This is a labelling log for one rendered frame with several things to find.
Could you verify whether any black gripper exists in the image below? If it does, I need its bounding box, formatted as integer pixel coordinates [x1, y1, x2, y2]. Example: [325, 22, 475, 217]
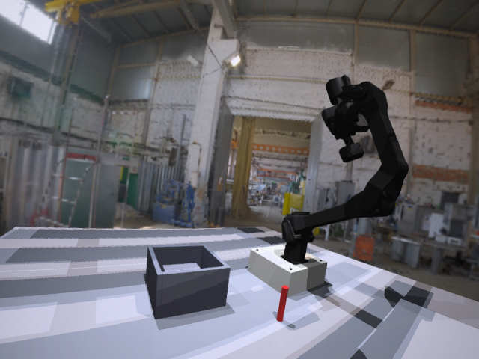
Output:
[322, 105, 364, 162]

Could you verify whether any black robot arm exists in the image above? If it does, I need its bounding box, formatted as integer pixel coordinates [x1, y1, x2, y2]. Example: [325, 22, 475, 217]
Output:
[280, 75, 409, 265]

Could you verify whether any dark red peg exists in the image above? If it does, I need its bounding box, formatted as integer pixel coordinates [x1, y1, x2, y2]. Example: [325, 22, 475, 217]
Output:
[276, 286, 289, 322]

